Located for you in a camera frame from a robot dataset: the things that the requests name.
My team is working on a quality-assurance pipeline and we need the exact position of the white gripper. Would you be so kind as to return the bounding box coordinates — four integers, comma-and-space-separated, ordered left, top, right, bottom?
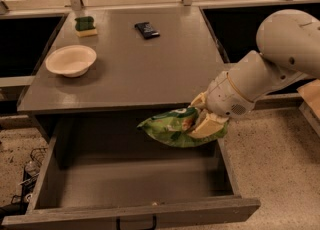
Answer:
187, 71, 255, 139

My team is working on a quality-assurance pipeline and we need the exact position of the green rice chip bag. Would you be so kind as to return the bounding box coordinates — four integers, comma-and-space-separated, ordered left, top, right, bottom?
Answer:
137, 107, 228, 148

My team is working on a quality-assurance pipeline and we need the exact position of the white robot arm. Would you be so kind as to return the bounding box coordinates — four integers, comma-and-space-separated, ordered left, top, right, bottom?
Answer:
188, 9, 320, 139

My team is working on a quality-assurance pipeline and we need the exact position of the grey cabinet with top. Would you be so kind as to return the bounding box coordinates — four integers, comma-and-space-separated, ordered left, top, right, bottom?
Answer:
16, 5, 241, 142

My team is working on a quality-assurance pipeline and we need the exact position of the open grey top drawer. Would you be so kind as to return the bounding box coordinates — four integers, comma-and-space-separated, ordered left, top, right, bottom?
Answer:
3, 116, 260, 230

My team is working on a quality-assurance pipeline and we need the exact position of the white paper bowl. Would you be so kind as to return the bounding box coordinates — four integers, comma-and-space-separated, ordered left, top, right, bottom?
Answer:
45, 45, 97, 78

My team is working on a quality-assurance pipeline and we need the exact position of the green yellow sponge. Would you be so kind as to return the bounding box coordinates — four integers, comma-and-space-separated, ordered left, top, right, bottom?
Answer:
75, 16, 97, 37

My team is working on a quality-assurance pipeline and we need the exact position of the black drawer handle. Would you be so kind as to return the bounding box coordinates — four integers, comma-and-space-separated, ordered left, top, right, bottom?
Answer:
116, 215, 157, 230

